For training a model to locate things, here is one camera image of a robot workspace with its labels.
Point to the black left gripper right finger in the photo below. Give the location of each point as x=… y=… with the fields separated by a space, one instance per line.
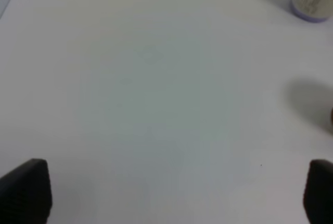
x=317 y=198

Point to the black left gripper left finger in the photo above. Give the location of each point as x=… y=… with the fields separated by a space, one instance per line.
x=26 y=194

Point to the orange drink can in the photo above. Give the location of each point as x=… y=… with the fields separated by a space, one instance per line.
x=331 y=116

